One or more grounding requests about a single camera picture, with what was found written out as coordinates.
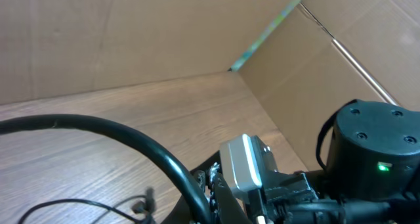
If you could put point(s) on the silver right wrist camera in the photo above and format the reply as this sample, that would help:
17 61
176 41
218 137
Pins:
245 161

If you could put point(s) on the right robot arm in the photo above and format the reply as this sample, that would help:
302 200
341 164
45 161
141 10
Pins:
371 174

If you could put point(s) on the brown cardboard wall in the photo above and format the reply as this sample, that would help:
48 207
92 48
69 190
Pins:
301 59

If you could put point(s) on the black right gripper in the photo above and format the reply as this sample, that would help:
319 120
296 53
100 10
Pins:
206 198

